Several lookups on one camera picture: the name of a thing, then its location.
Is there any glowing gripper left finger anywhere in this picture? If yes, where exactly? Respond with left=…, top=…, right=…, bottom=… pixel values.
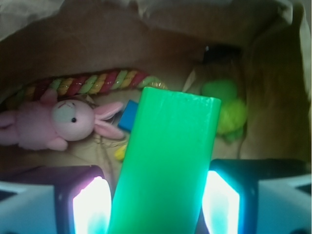
left=0, top=165, right=112, bottom=234

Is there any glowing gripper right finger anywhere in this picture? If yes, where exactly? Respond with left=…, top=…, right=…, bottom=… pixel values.
left=202, top=159, right=312, bottom=234

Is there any green wooden block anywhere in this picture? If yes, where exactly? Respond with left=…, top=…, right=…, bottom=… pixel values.
left=108, top=87, right=221, bottom=234

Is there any blue wooden block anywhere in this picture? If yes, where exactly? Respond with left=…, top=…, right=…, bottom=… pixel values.
left=117, top=100, right=138, bottom=132

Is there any pink plush bunny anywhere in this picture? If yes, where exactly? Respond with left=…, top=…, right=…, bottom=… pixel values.
left=0, top=89, right=124, bottom=151

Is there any green fuzzy plush toy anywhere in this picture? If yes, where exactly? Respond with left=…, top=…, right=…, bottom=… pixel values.
left=201, top=79, right=247, bottom=142

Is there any multicolour twisted rope toy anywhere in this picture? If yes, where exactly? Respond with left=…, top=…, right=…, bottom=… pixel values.
left=4, top=69, right=168, bottom=109

